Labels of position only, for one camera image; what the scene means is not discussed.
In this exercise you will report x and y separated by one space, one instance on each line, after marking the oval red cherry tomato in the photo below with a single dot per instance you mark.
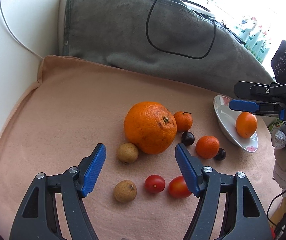
177 188

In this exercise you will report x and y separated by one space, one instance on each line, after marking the large rough orange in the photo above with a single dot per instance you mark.
150 126

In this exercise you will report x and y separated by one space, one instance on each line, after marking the refill pouch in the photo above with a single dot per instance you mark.
252 40
243 28
260 49

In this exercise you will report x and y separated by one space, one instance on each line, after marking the round red cherry tomato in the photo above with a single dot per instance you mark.
154 184

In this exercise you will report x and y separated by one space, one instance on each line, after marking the grey folded blanket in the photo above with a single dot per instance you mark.
162 38

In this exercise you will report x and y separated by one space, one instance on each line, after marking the pink fleece blanket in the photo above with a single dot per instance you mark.
73 106

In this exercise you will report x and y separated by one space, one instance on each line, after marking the floral white ceramic plate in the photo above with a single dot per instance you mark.
227 120

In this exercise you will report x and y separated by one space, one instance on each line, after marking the dark cherry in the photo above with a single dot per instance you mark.
187 138
221 155

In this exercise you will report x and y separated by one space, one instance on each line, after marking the small tangerine with stem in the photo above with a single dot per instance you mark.
184 121

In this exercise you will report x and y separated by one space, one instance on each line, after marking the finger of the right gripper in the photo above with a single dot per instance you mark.
257 108

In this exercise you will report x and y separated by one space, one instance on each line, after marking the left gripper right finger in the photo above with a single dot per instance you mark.
244 216

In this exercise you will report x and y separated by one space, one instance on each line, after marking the brown longan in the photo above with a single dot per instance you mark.
125 191
127 153

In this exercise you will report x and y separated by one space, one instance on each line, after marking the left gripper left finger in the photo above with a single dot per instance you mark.
37 216

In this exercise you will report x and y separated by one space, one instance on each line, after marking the smooth bright orange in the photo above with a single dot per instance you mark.
246 124

